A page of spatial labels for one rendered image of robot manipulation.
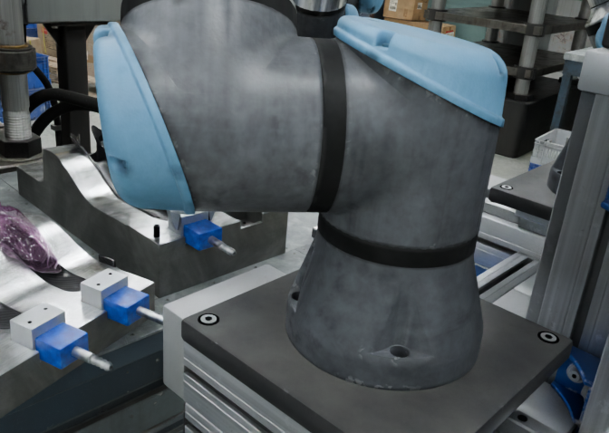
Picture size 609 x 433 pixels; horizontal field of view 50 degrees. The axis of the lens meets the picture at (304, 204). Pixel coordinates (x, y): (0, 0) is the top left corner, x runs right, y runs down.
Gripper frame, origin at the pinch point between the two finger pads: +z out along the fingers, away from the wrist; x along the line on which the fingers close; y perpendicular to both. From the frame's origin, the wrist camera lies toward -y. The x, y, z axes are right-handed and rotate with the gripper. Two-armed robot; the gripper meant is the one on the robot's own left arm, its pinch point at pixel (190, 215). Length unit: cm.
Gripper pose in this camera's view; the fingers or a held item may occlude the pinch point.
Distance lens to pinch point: 100.5
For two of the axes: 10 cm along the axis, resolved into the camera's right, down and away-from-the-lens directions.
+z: -0.8, 9.2, 3.8
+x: 7.1, -2.1, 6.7
